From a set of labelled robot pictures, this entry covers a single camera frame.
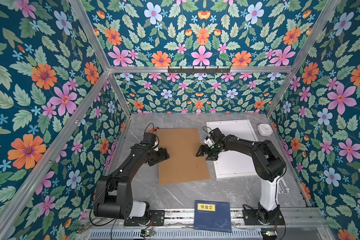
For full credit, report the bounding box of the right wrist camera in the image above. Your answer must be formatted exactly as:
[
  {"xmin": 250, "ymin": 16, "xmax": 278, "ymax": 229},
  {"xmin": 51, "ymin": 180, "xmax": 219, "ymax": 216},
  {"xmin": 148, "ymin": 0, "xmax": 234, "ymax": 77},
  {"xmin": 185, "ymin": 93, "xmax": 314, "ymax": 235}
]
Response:
[{"xmin": 204, "ymin": 137, "xmax": 215, "ymax": 147}]

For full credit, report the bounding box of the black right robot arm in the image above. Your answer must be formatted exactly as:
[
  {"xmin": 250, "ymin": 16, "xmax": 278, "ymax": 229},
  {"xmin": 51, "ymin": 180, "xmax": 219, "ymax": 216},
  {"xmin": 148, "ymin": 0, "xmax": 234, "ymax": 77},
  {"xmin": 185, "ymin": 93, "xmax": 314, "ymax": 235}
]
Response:
[{"xmin": 196, "ymin": 128, "xmax": 286, "ymax": 212}]

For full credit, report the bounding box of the small circuit board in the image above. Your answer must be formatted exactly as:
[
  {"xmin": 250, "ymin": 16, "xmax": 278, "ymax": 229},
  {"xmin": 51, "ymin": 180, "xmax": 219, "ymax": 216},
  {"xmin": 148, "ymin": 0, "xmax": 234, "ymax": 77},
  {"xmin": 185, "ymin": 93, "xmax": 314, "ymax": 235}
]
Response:
[
  {"xmin": 261, "ymin": 231, "xmax": 278, "ymax": 240},
  {"xmin": 140, "ymin": 230, "xmax": 156, "ymax": 238}
]

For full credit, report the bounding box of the blue booklet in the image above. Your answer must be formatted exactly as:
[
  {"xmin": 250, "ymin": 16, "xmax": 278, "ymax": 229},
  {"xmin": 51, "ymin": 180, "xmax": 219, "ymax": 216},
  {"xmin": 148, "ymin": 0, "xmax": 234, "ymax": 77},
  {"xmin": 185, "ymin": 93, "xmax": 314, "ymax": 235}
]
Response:
[{"xmin": 194, "ymin": 200, "xmax": 232, "ymax": 233}]

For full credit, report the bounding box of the white round device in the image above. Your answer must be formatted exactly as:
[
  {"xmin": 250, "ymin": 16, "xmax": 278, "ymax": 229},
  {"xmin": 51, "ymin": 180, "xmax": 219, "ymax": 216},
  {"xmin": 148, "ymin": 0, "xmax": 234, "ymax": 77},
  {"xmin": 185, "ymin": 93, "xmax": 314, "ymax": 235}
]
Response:
[{"xmin": 257, "ymin": 124, "xmax": 274, "ymax": 137}]

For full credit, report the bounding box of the brown frame backing board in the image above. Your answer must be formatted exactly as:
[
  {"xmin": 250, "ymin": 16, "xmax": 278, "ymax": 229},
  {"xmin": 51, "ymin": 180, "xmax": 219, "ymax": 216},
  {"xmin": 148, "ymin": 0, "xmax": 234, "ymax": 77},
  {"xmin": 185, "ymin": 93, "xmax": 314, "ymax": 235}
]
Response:
[{"xmin": 157, "ymin": 128, "xmax": 211, "ymax": 186}]

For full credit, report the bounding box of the white picture frame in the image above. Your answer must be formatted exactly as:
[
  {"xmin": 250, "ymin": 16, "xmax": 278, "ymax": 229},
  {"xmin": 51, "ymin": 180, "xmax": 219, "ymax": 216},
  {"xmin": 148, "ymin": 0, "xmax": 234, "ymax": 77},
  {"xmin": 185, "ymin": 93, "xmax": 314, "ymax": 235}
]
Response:
[{"xmin": 205, "ymin": 119, "xmax": 266, "ymax": 179}]

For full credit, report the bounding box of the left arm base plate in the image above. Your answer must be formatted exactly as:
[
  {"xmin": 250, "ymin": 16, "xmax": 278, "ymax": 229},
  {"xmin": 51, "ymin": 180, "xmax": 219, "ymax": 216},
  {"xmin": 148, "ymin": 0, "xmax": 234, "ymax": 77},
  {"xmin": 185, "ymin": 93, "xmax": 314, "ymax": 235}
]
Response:
[{"xmin": 124, "ymin": 210, "xmax": 166, "ymax": 227}]

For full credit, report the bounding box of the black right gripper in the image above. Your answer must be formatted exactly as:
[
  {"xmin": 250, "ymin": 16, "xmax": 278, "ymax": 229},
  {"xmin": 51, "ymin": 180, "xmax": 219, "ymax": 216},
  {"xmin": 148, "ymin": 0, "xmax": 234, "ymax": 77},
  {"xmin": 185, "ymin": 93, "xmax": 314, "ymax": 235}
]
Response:
[{"xmin": 195, "ymin": 143, "xmax": 220, "ymax": 161}]

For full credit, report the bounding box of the orange handled screwdriver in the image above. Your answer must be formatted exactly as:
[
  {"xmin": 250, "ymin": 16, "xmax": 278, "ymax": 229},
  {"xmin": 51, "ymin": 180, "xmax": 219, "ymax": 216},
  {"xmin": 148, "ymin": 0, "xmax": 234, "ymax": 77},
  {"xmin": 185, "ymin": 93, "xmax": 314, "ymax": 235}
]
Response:
[{"xmin": 148, "ymin": 128, "xmax": 160, "ymax": 133}]

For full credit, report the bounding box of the small circuit board right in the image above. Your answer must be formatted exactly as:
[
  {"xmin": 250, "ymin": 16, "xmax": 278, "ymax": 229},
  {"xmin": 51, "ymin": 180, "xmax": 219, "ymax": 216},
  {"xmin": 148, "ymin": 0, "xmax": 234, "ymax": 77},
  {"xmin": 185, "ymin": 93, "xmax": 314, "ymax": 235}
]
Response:
[{"xmin": 261, "ymin": 231, "xmax": 278, "ymax": 240}]

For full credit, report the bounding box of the small circuit board left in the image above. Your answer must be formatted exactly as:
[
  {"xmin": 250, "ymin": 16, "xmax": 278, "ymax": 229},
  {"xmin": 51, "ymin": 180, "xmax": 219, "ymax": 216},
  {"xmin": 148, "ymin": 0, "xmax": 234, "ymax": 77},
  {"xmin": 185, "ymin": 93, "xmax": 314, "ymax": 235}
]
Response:
[{"xmin": 140, "ymin": 230, "xmax": 156, "ymax": 238}]

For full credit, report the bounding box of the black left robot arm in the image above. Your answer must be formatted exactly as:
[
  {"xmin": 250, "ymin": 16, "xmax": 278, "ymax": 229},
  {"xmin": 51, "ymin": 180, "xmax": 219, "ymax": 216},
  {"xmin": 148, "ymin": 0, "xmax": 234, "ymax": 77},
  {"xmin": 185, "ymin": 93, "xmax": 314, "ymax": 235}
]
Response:
[{"xmin": 92, "ymin": 133, "xmax": 170, "ymax": 221}]

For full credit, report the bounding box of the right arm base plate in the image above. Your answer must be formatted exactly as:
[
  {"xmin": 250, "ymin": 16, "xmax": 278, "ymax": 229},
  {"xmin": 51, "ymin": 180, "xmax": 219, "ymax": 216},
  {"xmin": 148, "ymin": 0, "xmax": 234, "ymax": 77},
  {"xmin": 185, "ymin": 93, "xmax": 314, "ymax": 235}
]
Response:
[{"xmin": 243, "ymin": 206, "xmax": 285, "ymax": 226}]

